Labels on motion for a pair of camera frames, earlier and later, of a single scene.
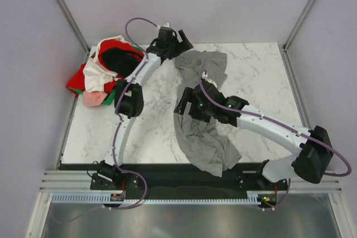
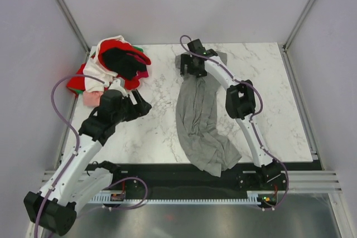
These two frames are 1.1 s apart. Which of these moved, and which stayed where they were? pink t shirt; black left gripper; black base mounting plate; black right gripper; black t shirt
Moved: black left gripper; black right gripper
Stayed: black base mounting plate; pink t shirt; black t shirt
